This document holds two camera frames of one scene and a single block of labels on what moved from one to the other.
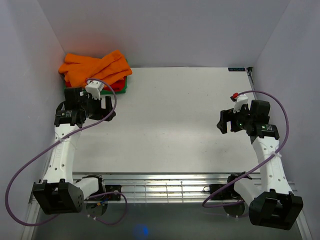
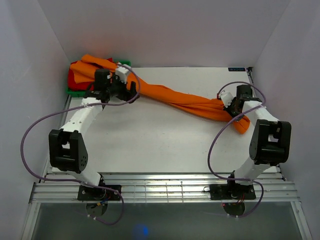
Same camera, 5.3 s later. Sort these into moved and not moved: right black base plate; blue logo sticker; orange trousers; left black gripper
Moved: left black gripper; orange trousers
Not moved: blue logo sticker; right black base plate
